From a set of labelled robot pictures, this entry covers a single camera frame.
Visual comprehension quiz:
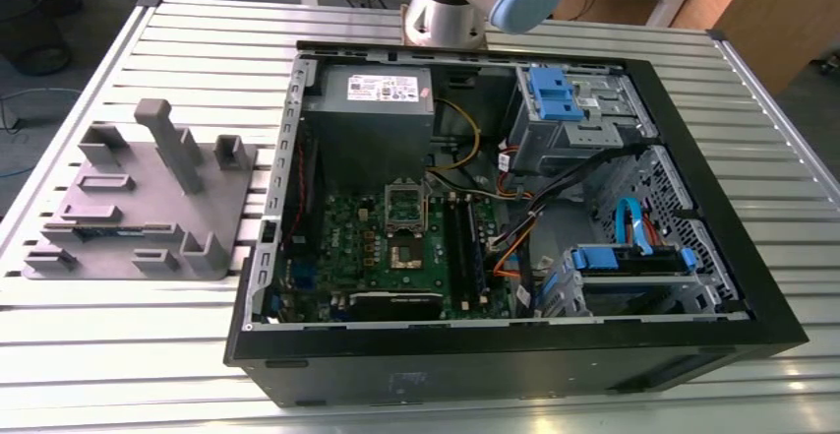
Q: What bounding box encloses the CPU socket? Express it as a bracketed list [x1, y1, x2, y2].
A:
[386, 239, 429, 273]

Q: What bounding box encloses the metal socket cover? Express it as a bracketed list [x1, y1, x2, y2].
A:
[382, 180, 433, 238]

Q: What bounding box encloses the black RAM stick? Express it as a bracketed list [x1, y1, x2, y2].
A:
[461, 193, 490, 307]

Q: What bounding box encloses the green motherboard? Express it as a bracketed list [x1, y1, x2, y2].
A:
[269, 190, 521, 323]

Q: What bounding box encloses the grey power supply unit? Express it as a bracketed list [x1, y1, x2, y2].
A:
[301, 63, 437, 185]

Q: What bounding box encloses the black graphics card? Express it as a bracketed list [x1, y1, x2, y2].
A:
[345, 288, 446, 322]

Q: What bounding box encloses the silver optical drive cage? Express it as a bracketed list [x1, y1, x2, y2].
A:
[509, 63, 660, 175]

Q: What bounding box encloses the blue disk carrier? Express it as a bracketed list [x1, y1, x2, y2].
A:
[568, 245, 698, 279]

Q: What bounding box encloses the silver hard disk cage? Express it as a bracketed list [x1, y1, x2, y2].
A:
[538, 244, 746, 318]

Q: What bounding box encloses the black PC case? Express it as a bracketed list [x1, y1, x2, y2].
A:
[221, 38, 809, 409]

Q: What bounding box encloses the grey parts rack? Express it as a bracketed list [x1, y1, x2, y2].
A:
[21, 97, 258, 282]

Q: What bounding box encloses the green RAM stick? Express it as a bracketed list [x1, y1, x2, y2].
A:
[69, 224, 146, 239]

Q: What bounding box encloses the wooden cabinet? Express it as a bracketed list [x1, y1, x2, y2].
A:
[712, 0, 840, 96]

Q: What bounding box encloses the yellow wire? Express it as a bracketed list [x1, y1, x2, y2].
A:
[426, 97, 485, 173]

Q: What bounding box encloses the red black twisted wire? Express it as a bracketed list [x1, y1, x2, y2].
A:
[294, 136, 310, 221]

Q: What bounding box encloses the orange wire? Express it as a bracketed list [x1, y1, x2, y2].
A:
[489, 234, 530, 280]

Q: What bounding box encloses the black cable bundle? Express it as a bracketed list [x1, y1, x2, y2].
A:
[488, 141, 657, 253]

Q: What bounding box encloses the blue plastic drive bracket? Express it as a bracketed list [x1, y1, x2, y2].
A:
[526, 67, 586, 123]

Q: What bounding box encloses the blue data wire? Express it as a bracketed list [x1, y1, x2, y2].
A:
[614, 196, 658, 258]

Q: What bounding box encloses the red data wire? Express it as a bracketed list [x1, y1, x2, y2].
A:
[638, 205, 668, 254]

